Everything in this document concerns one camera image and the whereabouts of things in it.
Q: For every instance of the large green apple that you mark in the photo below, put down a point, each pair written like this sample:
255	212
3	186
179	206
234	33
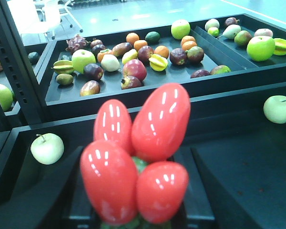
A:
261	48
81	58

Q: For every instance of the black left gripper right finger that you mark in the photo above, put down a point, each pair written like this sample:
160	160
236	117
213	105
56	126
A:
207	205

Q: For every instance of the large green apple left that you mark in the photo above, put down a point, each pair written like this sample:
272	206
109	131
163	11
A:
81	58

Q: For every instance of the red tomato cluster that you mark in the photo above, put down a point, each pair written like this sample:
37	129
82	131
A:
127	169

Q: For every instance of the white plastic chair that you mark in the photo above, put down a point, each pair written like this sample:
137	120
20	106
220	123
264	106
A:
42	16

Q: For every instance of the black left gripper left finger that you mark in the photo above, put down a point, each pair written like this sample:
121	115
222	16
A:
56	202

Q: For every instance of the black fruit display table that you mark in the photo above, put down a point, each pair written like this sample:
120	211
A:
230	136

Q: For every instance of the black rear fruit tray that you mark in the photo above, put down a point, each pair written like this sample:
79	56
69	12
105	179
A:
225	67

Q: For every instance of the large green apple right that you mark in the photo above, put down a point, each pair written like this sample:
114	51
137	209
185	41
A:
261	48

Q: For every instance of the pale apple left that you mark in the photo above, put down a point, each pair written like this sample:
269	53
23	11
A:
47	148

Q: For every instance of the big red apple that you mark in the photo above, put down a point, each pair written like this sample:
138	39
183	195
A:
135	68

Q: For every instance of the pale pear rear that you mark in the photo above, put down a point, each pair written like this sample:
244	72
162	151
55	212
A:
275	109

